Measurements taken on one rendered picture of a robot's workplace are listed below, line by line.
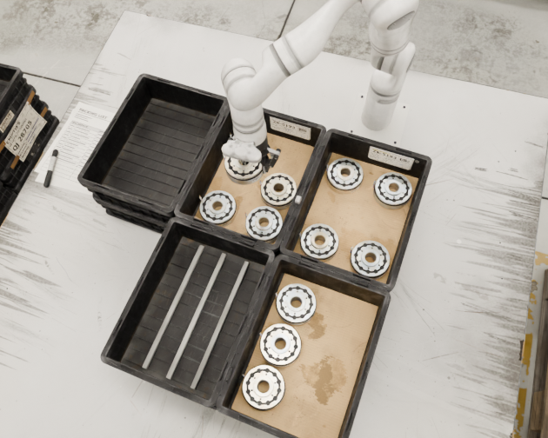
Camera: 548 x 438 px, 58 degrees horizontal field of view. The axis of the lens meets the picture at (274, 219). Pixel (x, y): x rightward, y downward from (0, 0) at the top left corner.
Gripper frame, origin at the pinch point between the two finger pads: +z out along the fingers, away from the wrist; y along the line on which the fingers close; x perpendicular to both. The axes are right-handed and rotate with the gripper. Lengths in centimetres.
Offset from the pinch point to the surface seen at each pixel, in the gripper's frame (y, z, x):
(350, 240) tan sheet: -27.4, 18.4, 5.9
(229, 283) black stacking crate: 0.6, 18.4, 26.9
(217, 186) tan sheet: 13.7, 17.8, 0.1
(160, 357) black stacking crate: 11, 19, 50
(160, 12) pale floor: 112, 98, -136
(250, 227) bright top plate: -0.6, 15.3, 10.8
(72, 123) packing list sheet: 75, 30, -15
